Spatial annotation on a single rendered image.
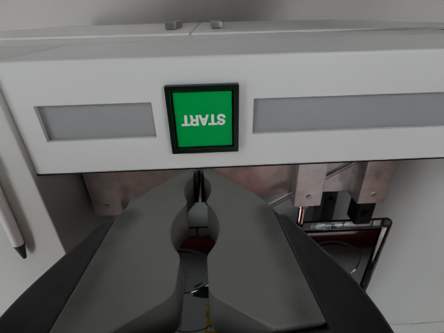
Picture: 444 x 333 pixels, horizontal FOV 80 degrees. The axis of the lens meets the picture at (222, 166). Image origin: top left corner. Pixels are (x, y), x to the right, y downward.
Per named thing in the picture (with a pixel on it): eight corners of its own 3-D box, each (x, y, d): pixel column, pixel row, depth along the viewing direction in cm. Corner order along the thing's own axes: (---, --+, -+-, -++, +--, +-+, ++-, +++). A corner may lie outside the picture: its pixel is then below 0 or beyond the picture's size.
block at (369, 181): (371, 190, 36) (384, 203, 33) (346, 191, 36) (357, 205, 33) (388, 135, 32) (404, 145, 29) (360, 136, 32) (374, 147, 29)
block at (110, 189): (129, 201, 35) (123, 216, 32) (103, 202, 35) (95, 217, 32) (116, 146, 31) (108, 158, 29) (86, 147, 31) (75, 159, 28)
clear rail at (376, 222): (387, 222, 38) (393, 229, 37) (119, 235, 37) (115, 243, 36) (390, 215, 37) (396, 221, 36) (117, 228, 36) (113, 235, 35)
